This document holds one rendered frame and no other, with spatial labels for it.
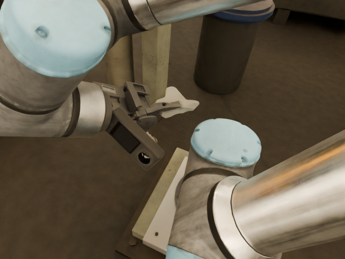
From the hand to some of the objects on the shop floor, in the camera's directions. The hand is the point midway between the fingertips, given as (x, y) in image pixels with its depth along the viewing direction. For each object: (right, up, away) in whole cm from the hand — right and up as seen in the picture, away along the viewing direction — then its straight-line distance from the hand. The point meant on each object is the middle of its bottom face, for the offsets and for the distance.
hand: (177, 126), depth 55 cm
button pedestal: (-10, +12, +63) cm, 65 cm away
